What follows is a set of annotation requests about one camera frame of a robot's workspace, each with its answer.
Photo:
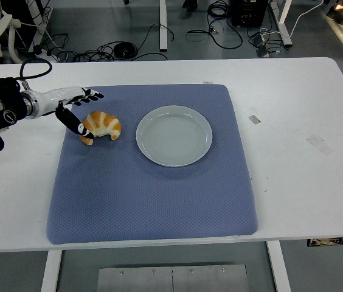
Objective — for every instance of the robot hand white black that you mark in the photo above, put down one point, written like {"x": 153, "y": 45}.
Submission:
{"x": 53, "y": 98}

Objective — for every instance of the croissant bread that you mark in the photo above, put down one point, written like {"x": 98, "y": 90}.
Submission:
{"x": 107, "y": 123}

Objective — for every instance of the grey round plate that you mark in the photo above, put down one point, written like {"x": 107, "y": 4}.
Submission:
{"x": 174, "y": 137}

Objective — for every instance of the grey metal plate with screws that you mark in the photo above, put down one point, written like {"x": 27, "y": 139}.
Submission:
{"x": 171, "y": 280}

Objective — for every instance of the white power strip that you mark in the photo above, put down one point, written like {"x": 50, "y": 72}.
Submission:
{"x": 44, "y": 54}

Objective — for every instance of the white chair armrest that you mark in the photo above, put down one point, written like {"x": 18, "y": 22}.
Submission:
{"x": 11, "y": 36}

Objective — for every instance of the white background table leg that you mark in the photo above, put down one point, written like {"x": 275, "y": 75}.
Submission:
{"x": 163, "y": 24}
{"x": 283, "y": 24}

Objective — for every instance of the blue quilted mat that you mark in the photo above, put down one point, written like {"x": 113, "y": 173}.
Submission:
{"x": 144, "y": 197}

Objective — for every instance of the person's shoe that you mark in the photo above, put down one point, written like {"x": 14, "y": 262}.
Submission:
{"x": 189, "y": 3}
{"x": 341, "y": 16}

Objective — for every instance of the small grey tape piece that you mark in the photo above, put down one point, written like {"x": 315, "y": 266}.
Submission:
{"x": 254, "y": 119}

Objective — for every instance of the black equipment box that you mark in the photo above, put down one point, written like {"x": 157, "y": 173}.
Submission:
{"x": 247, "y": 12}

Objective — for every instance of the grey power adapter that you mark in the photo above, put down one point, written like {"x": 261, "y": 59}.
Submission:
{"x": 259, "y": 40}

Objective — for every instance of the grey floor pedal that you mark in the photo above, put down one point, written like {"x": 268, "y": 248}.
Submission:
{"x": 263, "y": 53}

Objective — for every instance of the large clear tape piece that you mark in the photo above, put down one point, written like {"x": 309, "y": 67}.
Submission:
{"x": 320, "y": 144}

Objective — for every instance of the camouflage patterned object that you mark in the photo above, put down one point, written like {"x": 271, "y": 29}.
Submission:
{"x": 335, "y": 241}

